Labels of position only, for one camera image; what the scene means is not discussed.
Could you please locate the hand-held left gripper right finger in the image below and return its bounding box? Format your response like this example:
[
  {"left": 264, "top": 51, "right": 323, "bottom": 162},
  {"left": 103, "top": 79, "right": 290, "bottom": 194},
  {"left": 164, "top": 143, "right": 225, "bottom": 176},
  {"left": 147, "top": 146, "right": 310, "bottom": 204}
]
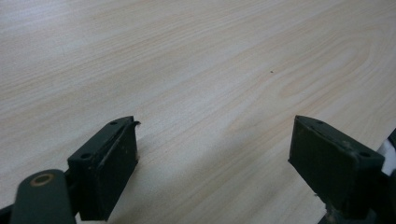
[{"left": 288, "top": 115, "right": 386, "bottom": 220}]

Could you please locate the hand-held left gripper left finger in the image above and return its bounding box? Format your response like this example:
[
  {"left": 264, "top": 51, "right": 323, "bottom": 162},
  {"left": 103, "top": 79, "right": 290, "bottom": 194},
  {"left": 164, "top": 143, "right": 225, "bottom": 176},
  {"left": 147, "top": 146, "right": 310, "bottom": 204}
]
[{"left": 66, "top": 115, "right": 142, "bottom": 222}]

